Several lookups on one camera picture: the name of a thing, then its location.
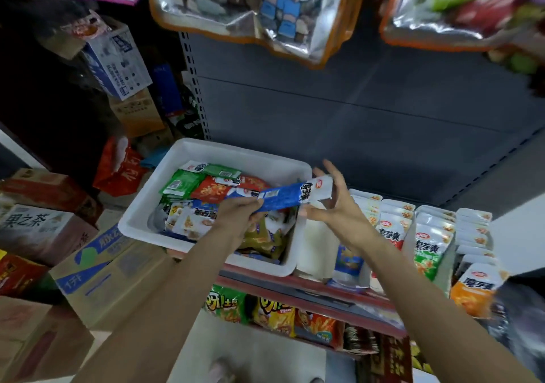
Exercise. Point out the person's left hand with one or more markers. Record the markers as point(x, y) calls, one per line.
point(237, 218)

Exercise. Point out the orange trimmed toy snack bag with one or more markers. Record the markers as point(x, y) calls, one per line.
point(255, 8)

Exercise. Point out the hanging yellow green snack bags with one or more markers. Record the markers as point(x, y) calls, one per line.
point(519, 62)

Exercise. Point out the red display box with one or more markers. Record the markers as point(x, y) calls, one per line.
point(375, 285)

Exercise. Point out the person's left forearm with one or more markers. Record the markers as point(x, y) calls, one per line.
point(162, 319)

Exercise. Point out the person's right shoe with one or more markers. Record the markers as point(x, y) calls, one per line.
point(317, 380)

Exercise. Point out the white plastic bin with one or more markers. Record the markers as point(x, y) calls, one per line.
point(145, 212)

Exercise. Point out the person's left shoe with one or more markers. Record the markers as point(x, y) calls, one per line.
point(220, 372)

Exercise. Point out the blue display box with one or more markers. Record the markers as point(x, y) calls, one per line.
point(349, 281)

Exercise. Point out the pale printed carton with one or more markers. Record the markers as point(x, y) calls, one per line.
point(47, 234)

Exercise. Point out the dark red white-label carton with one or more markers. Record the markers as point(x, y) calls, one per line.
point(387, 363)

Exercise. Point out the green display box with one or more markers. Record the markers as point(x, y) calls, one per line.
point(447, 281)

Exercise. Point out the gold display box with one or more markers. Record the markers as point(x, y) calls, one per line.
point(315, 255)

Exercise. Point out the red plastic bag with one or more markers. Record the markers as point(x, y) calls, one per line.
point(123, 174)

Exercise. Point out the blue print cardboard carton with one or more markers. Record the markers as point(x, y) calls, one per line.
point(111, 281)

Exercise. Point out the plain brown cardboard carton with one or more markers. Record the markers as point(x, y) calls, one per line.
point(136, 115)

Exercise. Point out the yellow snack packets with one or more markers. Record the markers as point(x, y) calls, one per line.
point(421, 360)

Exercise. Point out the orange trimmed colourful candy bag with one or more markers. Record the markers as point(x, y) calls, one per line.
point(460, 8)

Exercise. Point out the red yellow carton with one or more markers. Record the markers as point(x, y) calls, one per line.
point(19, 275)

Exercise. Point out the black plastic wrapped bundle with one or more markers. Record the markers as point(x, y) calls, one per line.
point(519, 327)

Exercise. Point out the pile of snack packets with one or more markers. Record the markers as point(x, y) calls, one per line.
point(204, 187)

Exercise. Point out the person's right forearm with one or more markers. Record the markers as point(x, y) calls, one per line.
point(443, 319)

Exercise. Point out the person's right hand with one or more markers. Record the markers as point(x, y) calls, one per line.
point(345, 217)

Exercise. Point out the white blue carton box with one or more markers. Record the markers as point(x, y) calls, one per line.
point(115, 59)

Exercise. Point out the person's shoe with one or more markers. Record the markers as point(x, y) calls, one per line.
point(317, 380)
point(220, 372)

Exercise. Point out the row of orange chip bags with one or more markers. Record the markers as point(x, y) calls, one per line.
point(272, 315)

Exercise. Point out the orange display box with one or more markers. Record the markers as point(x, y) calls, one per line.
point(502, 276)

